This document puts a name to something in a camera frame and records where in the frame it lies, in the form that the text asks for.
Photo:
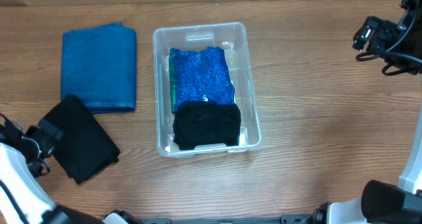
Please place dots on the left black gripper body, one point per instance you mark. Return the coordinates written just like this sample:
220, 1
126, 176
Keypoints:
39, 143

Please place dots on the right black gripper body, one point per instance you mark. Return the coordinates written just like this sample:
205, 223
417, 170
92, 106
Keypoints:
382, 38

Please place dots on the black cloth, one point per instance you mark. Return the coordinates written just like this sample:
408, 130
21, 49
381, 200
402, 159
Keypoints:
81, 146
199, 123

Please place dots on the blue denim cloth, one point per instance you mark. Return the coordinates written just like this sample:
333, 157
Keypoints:
98, 65

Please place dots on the sparkly blue green fabric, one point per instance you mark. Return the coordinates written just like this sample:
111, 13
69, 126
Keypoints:
199, 76

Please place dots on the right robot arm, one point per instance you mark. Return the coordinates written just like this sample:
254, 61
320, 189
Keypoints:
381, 202

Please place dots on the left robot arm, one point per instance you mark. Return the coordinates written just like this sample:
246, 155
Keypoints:
22, 198

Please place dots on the clear plastic storage bin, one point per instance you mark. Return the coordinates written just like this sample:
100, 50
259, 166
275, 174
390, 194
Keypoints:
232, 38

